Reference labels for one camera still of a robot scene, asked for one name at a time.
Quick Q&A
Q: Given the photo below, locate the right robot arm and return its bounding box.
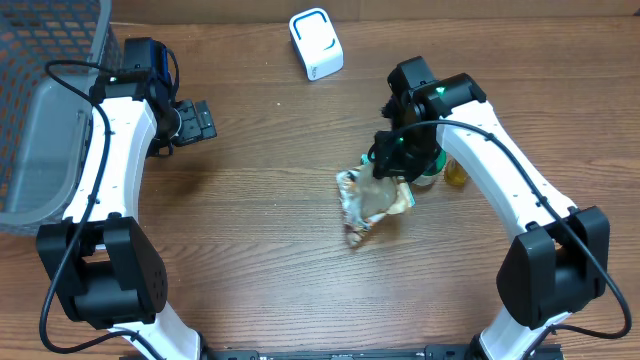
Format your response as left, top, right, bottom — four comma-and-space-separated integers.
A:
369, 57, 611, 359

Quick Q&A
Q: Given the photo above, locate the teal tissue pack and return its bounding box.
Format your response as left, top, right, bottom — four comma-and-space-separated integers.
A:
360, 154, 416, 207

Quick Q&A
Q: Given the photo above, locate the yellow dish soap bottle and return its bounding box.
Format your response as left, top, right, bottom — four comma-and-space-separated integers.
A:
444, 158, 469, 187

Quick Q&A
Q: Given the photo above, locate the green lid seasoning jar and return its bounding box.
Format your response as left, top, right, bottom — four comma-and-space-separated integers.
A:
412, 150, 447, 187

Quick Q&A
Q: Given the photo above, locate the brown white snack bag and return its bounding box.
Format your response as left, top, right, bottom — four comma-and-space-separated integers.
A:
335, 163, 411, 248

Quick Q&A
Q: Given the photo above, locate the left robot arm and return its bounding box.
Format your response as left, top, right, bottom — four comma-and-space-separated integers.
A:
36, 37, 217, 359

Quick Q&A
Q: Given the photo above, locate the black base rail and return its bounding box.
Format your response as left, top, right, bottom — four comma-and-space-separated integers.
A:
119, 342, 566, 360

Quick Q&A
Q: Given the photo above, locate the grey plastic shopping basket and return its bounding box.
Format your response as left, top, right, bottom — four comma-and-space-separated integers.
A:
1, 0, 122, 236

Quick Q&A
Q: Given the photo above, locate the white barcode scanner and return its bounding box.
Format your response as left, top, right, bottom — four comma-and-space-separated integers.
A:
288, 7, 344, 81

